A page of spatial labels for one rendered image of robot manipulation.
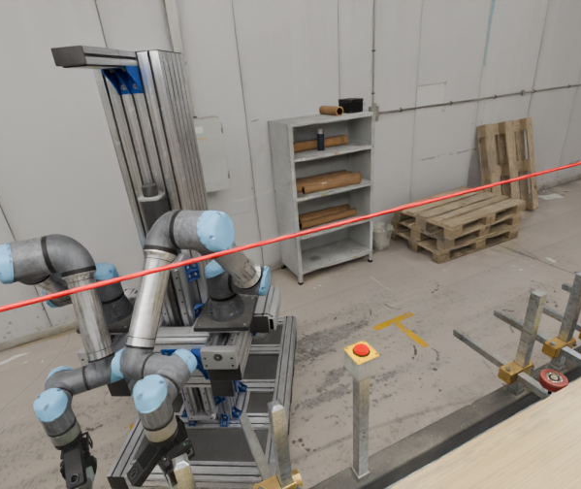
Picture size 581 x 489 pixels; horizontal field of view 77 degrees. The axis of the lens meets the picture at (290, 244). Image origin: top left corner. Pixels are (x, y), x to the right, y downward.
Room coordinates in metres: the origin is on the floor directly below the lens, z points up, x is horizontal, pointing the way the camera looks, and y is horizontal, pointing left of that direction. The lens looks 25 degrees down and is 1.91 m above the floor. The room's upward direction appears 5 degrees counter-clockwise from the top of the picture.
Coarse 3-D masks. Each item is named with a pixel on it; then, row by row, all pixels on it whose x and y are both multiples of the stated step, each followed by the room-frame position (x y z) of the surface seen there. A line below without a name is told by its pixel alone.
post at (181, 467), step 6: (180, 456) 0.59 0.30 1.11; (186, 456) 0.59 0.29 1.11; (174, 462) 0.58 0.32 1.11; (180, 462) 0.57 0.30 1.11; (186, 462) 0.57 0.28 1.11; (174, 468) 0.56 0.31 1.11; (180, 468) 0.56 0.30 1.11; (186, 468) 0.57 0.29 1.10; (180, 474) 0.56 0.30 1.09; (186, 474) 0.57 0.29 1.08; (192, 474) 0.59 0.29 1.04; (180, 480) 0.56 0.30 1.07; (186, 480) 0.56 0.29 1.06; (192, 480) 0.57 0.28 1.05; (180, 486) 0.56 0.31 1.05; (186, 486) 0.56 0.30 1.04; (192, 486) 0.57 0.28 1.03
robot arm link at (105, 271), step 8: (96, 264) 1.36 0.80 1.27; (104, 264) 1.37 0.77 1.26; (112, 264) 1.37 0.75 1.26; (96, 272) 1.29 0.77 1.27; (104, 272) 1.30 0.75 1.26; (112, 272) 1.32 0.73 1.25; (96, 280) 1.28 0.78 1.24; (104, 288) 1.28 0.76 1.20; (112, 288) 1.30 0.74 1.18; (120, 288) 1.34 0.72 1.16; (104, 296) 1.28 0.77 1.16; (112, 296) 1.29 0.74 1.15
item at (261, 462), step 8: (240, 416) 0.91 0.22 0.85; (248, 424) 0.88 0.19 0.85; (248, 432) 0.85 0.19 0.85; (248, 440) 0.81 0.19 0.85; (256, 440) 0.81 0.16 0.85; (256, 448) 0.79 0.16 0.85; (256, 456) 0.76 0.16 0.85; (264, 456) 0.76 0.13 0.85; (256, 464) 0.75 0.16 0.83; (264, 464) 0.73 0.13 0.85; (264, 472) 0.71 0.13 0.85
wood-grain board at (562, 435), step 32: (576, 384) 0.88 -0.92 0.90; (544, 416) 0.77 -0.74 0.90; (576, 416) 0.77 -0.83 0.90; (480, 448) 0.69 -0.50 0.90; (512, 448) 0.68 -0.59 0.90; (544, 448) 0.67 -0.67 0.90; (576, 448) 0.67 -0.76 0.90; (416, 480) 0.62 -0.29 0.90; (448, 480) 0.61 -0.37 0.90; (480, 480) 0.60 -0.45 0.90; (512, 480) 0.59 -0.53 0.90; (544, 480) 0.59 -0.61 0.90; (576, 480) 0.58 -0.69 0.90
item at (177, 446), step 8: (176, 416) 0.69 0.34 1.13; (176, 432) 0.65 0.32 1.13; (184, 432) 0.67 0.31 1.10; (168, 440) 0.62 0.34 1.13; (176, 440) 0.66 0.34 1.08; (184, 440) 0.66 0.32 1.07; (168, 448) 0.64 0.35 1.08; (176, 448) 0.64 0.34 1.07; (184, 448) 0.64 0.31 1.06; (192, 448) 0.66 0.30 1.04; (168, 456) 0.63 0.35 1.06; (176, 456) 0.63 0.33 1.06; (192, 456) 0.65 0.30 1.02; (160, 464) 0.63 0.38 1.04; (168, 464) 0.61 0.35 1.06
